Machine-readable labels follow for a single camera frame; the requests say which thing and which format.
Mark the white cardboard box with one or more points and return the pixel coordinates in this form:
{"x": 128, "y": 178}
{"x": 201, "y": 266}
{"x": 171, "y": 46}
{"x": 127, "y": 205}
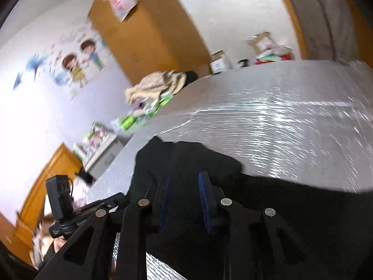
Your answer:
{"x": 220, "y": 64}

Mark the green tissue pack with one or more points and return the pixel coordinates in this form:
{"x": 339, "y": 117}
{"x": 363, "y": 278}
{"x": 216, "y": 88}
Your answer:
{"x": 164, "y": 102}
{"x": 128, "y": 122}

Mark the black spray bottle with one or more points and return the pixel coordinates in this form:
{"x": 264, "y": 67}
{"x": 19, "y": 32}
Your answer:
{"x": 244, "y": 63}

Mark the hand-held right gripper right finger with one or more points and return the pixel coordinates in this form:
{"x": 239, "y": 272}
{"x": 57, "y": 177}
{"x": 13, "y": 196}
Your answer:
{"x": 204, "y": 202}

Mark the purple cloth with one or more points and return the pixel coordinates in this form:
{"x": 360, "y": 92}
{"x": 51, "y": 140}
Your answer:
{"x": 137, "y": 104}

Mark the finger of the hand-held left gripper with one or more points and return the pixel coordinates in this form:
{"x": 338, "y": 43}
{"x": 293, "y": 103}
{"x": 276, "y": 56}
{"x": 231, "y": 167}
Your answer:
{"x": 110, "y": 199}

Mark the black pants with silver embroidery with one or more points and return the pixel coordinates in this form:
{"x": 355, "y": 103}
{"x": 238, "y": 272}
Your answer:
{"x": 291, "y": 210}

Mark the wooden door frame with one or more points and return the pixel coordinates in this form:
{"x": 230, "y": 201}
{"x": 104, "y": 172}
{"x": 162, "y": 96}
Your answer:
{"x": 297, "y": 29}

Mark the wooden wardrobe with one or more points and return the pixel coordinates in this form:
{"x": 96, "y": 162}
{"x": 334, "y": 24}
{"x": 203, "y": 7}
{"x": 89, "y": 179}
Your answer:
{"x": 151, "y": 35}

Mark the brown cardboard parcel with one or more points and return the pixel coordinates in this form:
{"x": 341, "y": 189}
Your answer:
{"x": 263, "y": 43}

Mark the pile of small packets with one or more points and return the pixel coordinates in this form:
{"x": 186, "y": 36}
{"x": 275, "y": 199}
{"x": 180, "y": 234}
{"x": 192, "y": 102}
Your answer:
{"x": 93, "y": 138}

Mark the person's left hand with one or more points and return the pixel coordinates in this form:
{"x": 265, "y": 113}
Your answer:
{"x": 59, "y": 243}

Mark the black hat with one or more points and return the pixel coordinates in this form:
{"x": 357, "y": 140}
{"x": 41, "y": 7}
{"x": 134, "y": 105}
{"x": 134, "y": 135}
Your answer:
{"x": 191, "y": 77}

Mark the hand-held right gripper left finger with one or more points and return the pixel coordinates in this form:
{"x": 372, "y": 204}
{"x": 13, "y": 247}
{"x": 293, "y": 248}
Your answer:
{"x": 164, "y": 202}

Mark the red crate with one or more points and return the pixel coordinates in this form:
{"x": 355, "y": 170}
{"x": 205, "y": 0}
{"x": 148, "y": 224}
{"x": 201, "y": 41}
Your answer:
{"x": 259, "y": 62}

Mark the beige floral fleece blanket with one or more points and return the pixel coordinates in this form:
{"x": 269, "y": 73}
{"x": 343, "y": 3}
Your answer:
{"x": 154, "y": 83}

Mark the dark cloth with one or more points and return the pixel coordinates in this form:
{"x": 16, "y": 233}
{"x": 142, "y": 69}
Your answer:
{"x": 85, "y": 177}

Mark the grey drawer cabinet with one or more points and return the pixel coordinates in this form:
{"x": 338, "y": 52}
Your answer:
{"x": 105, "y": 157}

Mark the cartoon children wall sticker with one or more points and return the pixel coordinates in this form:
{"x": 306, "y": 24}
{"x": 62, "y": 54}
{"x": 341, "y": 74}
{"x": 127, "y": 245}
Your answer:
{"x": 72, "y": 67}

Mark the pink plastic bag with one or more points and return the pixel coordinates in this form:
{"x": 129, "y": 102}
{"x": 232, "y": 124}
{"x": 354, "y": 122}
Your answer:
{"x": 121, "y": 1}

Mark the silver foil mat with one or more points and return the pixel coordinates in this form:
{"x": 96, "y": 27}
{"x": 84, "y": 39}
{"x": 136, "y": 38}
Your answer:
{"x": 262, "y": 108}

